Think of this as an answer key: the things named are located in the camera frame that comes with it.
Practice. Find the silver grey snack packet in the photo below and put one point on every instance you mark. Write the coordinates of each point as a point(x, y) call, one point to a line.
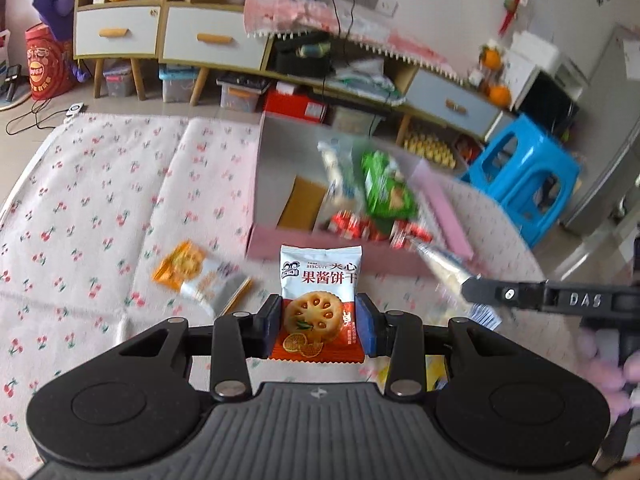
point(445, 265)

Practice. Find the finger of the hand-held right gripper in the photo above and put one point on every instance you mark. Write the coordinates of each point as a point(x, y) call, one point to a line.
point(505, 294)

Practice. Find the gold wafer packet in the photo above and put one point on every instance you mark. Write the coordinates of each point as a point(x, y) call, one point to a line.
point(302, 205)

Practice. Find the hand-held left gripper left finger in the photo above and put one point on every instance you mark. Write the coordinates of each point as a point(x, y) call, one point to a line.
point(272, 325)

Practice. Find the orange white biscuit packet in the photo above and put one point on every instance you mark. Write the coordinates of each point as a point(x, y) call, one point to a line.
point(320, 280)
point(185, 265)

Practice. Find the pink tasselled cloth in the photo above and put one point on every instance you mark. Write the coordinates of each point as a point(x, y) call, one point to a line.
point(300, 15)

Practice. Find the red flat box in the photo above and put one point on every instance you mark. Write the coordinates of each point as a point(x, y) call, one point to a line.
point(295, 107)

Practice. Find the clear storage box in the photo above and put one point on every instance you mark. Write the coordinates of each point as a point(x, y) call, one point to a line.
point(350, 119)

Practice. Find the yellow egg tray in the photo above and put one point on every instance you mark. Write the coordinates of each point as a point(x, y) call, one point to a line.
point(430, 150)

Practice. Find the silver refrigerator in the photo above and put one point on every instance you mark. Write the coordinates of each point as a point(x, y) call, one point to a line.
point(607, 135)

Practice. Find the pink cardboard box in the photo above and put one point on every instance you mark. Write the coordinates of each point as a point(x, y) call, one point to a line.
point(300, 246)

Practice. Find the yellow snack packet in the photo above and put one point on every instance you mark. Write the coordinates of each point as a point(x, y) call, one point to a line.
point(436, 371)

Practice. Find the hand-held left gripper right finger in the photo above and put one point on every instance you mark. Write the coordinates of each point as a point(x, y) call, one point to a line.
point(367, 329)

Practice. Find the cherry print tablecloth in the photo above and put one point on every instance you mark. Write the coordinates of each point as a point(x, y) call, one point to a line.
point(100, 200)

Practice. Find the red snack packet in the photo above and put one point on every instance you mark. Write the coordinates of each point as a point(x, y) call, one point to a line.
point(410, 234)
point(355, 225)

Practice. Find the green chips packet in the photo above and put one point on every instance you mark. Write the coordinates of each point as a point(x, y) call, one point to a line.
point(387, 185)

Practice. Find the wide white drawer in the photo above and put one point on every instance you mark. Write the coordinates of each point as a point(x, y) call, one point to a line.
point(215, 25)

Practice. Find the white cream bread packet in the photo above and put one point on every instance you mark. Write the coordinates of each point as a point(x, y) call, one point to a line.
point(337, 170)

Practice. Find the grey storage box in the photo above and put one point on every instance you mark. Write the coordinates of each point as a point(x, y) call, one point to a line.
point(119, 84)

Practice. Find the white green papers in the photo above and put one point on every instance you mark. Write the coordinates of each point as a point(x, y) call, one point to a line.
point(365, 77)

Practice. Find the clear packet with blue label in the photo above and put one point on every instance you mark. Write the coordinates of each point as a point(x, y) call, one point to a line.
point(487, 317)

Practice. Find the blue lid storage box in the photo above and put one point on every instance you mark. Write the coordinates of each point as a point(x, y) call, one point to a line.
point(177, 85)

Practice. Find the orange fruit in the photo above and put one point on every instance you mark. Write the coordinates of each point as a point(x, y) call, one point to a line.
point(490, 57)
point(499, 95)

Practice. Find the small white drawer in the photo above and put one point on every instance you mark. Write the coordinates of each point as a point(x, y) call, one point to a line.
point(117, 27)

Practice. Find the black bag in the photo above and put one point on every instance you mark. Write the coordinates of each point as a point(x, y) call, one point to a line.
point(302, 62)

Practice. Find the white box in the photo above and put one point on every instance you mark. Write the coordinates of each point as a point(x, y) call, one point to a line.
point(535, 52)

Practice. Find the blue plastic stool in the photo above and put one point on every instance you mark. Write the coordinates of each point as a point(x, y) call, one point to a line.
point(520, 145)

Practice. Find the pale blue drawer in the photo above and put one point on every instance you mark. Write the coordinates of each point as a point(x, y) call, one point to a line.
point(450, 95)

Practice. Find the red printed bag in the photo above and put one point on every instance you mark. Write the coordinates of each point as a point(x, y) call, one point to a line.
point(45, 65)

